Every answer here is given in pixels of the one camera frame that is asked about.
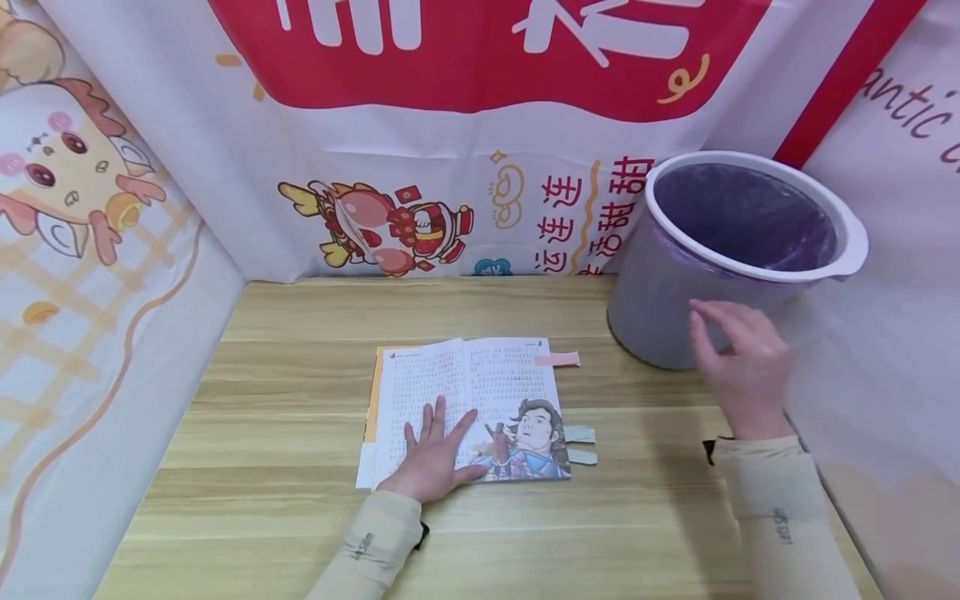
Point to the person's right forearm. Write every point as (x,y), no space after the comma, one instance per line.
(787,525)

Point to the purple bin bag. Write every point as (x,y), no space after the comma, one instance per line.
(742,212)

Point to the person's right thumb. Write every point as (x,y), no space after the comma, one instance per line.
(699,346)

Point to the grey bin with white rim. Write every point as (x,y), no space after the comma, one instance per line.
(652,292)

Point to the person's left hand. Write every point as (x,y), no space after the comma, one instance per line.
(431,467)

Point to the person's left little finger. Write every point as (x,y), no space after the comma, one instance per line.
(412,438)

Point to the person's left ring finger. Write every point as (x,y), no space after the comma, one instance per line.
(427,423)

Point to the person's left index finger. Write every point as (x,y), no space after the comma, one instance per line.
(464,427)

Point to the person's left forearm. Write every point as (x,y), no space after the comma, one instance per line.
(371,546)

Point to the person's left thumb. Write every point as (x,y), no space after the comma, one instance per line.
(472,475)

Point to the pink sticky tab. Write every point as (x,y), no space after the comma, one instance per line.
(559,359)

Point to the grey sticky tab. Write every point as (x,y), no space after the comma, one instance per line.
(584,457)
(581,434)

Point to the black wrist band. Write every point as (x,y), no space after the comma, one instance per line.
(709,451)

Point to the person's right fingers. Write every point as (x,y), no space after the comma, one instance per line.
(731,321)

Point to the illustrated book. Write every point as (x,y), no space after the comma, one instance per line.
(495,392)

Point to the person's right hand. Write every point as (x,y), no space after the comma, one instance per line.
(750,375)

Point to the person's left middle finger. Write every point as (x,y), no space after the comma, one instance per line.
(440,417)

